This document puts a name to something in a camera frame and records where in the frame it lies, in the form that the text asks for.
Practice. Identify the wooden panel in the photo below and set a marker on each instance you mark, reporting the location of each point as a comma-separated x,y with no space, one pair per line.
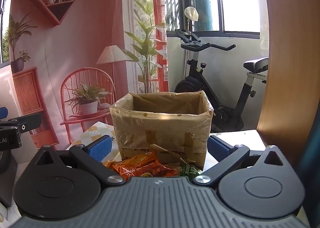
287,80

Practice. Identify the patterned table cloth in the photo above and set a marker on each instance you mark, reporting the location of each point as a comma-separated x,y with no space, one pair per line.
100,128

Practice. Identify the cardboard box with plastic liner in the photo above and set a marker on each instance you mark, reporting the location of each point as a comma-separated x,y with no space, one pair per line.
160,128

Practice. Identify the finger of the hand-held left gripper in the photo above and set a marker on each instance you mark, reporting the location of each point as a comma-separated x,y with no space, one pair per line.
27,123
3,112

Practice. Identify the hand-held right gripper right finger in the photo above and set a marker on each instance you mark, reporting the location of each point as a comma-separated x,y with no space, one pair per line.
218,146

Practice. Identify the printed wall backdrop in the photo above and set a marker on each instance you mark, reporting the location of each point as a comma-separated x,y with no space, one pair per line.
75,43

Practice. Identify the cloth-covered stand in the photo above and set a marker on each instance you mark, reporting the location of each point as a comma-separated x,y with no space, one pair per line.
191,13

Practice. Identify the green snack packet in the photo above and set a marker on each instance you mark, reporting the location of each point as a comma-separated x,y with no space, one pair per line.
190,170

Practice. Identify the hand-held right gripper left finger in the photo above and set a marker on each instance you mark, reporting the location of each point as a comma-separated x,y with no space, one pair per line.
100,146

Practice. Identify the black exercise bike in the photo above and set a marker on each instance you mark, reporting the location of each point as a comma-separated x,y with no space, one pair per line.
185,86

